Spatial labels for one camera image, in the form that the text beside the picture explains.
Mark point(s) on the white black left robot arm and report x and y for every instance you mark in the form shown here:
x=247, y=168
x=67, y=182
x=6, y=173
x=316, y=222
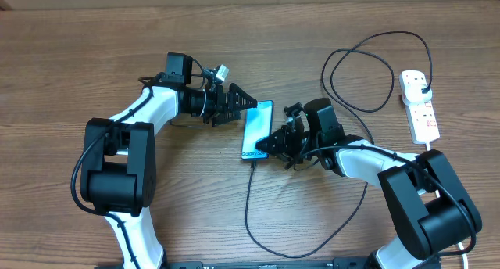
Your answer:
x=115, y=176

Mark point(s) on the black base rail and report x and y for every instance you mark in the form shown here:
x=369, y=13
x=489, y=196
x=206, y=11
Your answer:
x=273, y=264

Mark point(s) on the white power strip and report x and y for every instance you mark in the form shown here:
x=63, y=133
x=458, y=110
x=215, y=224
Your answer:
x=421, y=117

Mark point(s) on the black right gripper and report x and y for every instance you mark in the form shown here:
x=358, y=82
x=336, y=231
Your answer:
x=283, y=138

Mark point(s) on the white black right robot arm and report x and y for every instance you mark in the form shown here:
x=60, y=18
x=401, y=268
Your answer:
x=431, y=211

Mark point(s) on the white charger plug adapter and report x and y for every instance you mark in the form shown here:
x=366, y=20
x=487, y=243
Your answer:
x=413, y=94

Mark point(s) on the blue Samsung Galaxy smartphone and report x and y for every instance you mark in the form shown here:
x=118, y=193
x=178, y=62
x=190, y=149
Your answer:
x=258, y=125

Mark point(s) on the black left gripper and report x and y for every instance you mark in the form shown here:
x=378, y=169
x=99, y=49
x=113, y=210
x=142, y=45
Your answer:
x=230, y=105

